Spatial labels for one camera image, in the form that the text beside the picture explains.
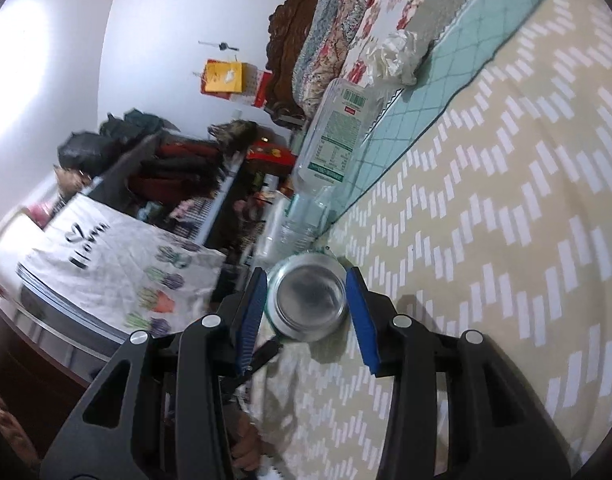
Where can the floral bedsheet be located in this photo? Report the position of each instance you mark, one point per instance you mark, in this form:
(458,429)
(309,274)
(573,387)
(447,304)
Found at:
(416,0)

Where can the teal quilted blanket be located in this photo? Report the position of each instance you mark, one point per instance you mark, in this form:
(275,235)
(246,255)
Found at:
(436,100)

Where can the red garment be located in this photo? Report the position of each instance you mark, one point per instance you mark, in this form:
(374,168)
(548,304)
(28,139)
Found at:
(175,165)

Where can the white cactus printed cloth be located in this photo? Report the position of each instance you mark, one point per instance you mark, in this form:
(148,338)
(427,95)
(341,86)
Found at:
(115,270)

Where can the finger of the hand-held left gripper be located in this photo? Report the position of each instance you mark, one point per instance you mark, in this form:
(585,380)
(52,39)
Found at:
(266,352)

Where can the white sawtooth-edged paper bag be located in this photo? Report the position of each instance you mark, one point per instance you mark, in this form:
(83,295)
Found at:
(271,474)

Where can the black bag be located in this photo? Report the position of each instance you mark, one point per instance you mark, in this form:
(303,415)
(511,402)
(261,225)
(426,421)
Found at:
(110,135)

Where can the person's left hand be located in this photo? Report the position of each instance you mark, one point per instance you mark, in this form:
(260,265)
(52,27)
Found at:
(246,447)

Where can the carved wooden headboard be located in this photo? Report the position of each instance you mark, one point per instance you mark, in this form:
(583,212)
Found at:
(291,35)

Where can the beige chevron blanket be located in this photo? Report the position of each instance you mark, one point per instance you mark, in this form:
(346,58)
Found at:
(486,260)

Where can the folded floral quilt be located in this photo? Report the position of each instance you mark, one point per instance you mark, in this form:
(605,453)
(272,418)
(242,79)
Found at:
(326,35)

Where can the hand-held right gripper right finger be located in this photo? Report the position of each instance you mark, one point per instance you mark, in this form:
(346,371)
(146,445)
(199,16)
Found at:
(361,315)

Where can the clear plastic bottle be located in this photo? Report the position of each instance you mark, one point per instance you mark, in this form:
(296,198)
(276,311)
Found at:
(336,130)

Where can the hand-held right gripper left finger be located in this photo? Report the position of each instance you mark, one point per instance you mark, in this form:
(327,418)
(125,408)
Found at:
(251,320)

